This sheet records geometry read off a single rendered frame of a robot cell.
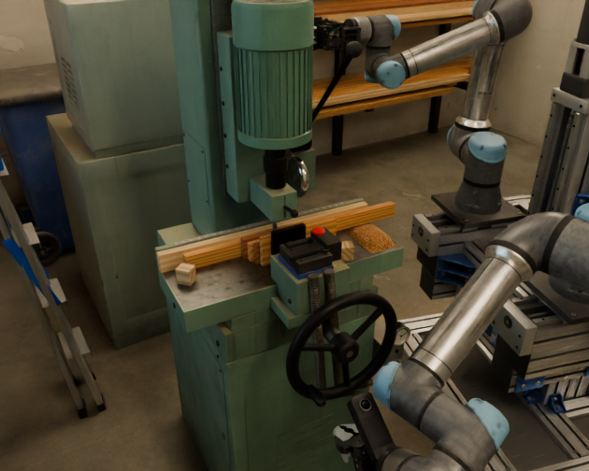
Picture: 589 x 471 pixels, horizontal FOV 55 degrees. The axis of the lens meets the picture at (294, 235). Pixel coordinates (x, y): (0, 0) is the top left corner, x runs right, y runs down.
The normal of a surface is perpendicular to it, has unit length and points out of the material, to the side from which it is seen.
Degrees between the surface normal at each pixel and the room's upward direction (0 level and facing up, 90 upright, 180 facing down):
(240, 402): 90
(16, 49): 90
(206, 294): 0
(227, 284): 0
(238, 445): 90
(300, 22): 90
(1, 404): 0
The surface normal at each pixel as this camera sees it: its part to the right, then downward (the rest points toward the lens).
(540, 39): -0.86, 0.25
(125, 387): 0.00, -0.87
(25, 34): 0.51, 0.43
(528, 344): 0.27, 0.48
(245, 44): -0.59, 0.40
